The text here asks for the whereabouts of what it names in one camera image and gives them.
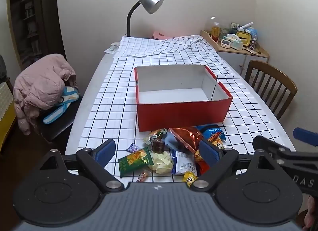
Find green snack packet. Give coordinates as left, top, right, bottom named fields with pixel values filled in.
left=118, top=147, right=154, bottom=177

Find brown wooden chair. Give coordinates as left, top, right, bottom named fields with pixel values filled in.
left=244, top=60, right=298, bottom=121

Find dark wooden bookshelf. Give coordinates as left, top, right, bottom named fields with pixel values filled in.
left=7, top=0, right=66, bottom=71

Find black chair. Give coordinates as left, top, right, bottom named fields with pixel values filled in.
left=35, top=94, right=83, bottom=143

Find white black checkered tablecloth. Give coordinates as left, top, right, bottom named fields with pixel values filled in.
left=75, top=35, right=286, bottom=184

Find white blue snack packet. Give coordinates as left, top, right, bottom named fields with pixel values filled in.
left=171, top=150, right=198, bottom=175

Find pink puffer jacket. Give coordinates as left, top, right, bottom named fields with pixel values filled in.
left=13, top=53, right=78, bottom=136

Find yellow box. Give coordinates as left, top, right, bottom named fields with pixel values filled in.
left=236, top=31, right=251, bottom=48

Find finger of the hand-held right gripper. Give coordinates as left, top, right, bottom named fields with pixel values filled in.
left=293, top=127, right=318, bottom=147
left=252, top=135, right=292, bottom=159

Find orange drink bottle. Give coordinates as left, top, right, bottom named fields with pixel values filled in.
left=210, top=17, right=221, bottom=43

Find red orange snack bag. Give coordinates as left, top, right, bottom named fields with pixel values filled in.
left=194, top=149, right=211, bottom=175

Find yellow white padded object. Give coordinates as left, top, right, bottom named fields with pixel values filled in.
left=0, top=82, right=18, bottom=147

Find brown shiny snack bag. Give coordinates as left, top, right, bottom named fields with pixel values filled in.
left=168, top=127, right=205, bottom=155

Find blue white bag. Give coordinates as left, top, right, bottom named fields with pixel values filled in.
left=43, top=86, right=80, bottom=124

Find pale yellow snack packet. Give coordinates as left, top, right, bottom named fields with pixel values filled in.
left=148, top=150, right=174, bottom=175

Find white tube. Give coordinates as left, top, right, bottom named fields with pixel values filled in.
left=237, top=22, right=254, bottom=31

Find yellow candy packet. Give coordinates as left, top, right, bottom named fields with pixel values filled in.
left=183, top=171, right=199, bottom=188

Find silver desk lamp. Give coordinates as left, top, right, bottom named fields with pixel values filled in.
left=125, top=0, right=164, bottom=37

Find person's right hand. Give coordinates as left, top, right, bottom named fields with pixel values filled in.
left=303, top=194, right=318, bottom=229

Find blue snack bag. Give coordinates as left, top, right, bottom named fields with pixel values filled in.
left=196, top=125, right=226, bottom=150

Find small red candy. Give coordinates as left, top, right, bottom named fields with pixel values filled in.
left=137, top=170, right=151, bottom=182

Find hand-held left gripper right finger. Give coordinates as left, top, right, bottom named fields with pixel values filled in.
left=189, top=140, right=282, bottom=192

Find white wooden corner cabinet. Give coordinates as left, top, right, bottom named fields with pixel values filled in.
left=200, top=30, right=270, bottom=85

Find green white pastry packet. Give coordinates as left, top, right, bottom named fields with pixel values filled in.
left=143, top=129, right=168, bottom=147

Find red cardboard box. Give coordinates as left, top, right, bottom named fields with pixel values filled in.
left=134, top=65, right=233, bottom=132

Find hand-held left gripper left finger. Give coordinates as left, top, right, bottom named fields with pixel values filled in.
left=40, top=139, right=125, bottom=193

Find pink paper item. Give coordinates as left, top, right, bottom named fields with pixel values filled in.
left=150, top=31, right=172, bottom=40

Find pale green tissue box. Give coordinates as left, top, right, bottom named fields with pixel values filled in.
left=227, top=33, right=244, bottom=50

